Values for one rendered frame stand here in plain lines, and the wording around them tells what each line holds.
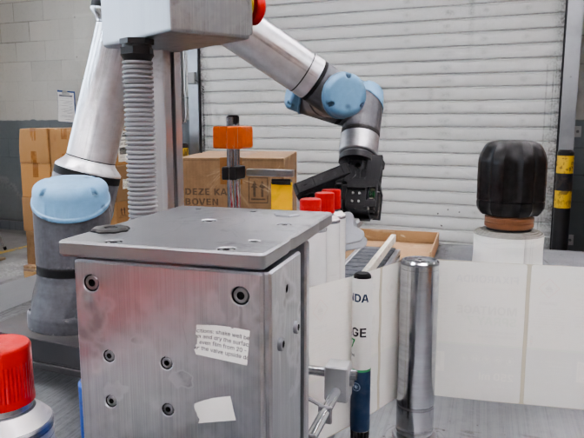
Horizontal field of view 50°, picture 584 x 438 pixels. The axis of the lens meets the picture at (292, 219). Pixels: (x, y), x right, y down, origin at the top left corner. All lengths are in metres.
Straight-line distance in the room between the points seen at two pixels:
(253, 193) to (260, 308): 1.12
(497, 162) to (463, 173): 4.21
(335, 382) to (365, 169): 0.72
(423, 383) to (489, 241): 0.23
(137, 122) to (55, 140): 4.07
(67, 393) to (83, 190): 0.30
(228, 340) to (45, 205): 0.74
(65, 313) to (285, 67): 0.52
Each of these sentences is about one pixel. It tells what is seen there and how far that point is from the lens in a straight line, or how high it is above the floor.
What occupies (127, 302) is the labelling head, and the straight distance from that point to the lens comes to 0.32.
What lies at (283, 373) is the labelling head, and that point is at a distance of 0.32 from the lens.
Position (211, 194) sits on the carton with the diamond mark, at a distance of 1.42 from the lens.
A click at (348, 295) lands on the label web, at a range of 0.57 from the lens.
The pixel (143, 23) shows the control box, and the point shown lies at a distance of 0.68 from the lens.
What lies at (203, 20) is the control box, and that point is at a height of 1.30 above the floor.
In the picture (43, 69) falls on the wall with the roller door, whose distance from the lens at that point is 7.11.
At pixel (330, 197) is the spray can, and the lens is 1.02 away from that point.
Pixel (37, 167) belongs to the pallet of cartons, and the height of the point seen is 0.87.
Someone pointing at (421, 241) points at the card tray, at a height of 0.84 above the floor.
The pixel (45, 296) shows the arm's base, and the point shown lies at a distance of 1.04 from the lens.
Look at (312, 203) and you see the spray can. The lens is 0.94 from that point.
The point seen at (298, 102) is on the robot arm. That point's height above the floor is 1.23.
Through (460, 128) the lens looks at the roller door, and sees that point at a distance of 4.99.
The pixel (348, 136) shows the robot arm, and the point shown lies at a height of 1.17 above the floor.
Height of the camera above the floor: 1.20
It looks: 9 degrees down
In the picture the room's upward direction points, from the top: straight up
